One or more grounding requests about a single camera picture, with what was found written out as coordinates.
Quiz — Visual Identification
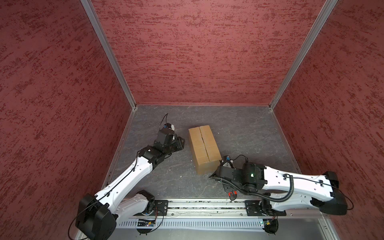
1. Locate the brown cardboard express box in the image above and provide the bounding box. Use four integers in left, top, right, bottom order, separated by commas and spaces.
189, 125, 222, 175

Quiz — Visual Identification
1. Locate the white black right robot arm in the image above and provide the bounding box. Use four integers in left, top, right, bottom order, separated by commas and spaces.
209, 160, 349, 217

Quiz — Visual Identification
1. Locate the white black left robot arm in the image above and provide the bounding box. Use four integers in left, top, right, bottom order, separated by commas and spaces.
72, 123, 185, 240

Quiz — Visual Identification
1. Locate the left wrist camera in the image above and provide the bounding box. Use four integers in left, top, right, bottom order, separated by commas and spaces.
164, 123, 175, 131

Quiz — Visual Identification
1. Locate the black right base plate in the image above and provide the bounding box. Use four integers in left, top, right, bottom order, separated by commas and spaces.
245, 200, 287, 217

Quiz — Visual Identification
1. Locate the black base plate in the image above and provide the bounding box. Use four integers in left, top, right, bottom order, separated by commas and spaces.
140, 200, 169, 216
245, 200, 287, 217

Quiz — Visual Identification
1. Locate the right controller board with wires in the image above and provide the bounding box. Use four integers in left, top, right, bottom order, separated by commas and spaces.
263, 216, 279, 235

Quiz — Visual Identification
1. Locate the controller board with wires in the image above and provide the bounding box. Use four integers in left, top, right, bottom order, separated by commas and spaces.
136, 217, 164, 235
263, 216, 279, 235

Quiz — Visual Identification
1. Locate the aluminium front rail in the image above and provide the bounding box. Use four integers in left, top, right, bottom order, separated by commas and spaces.
155, 197, 329, 218

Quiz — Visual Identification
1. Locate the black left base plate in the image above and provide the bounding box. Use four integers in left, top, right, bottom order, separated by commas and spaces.
140, 200, 169, 216

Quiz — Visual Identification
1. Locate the white slotted cable duct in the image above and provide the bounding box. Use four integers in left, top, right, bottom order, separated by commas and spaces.
117, 218, 264, 231

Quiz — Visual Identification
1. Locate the left controller board with wires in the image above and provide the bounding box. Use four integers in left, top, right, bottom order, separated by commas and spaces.
136, 217, 164, 235

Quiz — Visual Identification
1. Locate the aluminium left corner post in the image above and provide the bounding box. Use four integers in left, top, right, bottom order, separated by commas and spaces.
81, 0, 137, 112

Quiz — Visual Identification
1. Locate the aluminium corner post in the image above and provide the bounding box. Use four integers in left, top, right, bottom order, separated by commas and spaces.
269, 0, 338, 112
81, 0, 137, 112

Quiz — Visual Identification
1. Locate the aluminium right corner post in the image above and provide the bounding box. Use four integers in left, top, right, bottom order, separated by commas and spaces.
269, 0, 338, 112

